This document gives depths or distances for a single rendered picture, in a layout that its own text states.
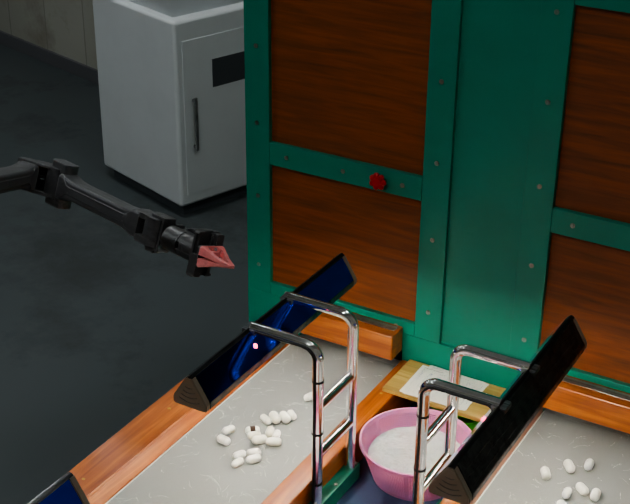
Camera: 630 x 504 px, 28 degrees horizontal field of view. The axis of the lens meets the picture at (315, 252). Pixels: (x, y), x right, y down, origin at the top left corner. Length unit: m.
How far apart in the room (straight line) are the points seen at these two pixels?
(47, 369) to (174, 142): 1.37
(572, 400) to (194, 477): 0.88
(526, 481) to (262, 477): 0.58
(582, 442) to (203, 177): 3.05
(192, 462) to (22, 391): 1.74
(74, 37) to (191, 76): 2.14
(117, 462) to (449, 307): 0.87
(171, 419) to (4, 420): 1.51
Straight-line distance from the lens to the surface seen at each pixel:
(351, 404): 2.78
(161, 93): 5.53
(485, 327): 3.04
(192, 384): 2.47
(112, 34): 5.77
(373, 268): 3.12
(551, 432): 3.01
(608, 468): 2.92
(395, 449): 2.93
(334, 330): 3.17
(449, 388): 2.44
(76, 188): 3.03
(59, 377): 4.59
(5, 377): 4.62
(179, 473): 2.84
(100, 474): 2.81
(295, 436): 2.94
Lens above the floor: 2.45
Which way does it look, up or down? 27 degrees down
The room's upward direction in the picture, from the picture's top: 1 degrees clockwise
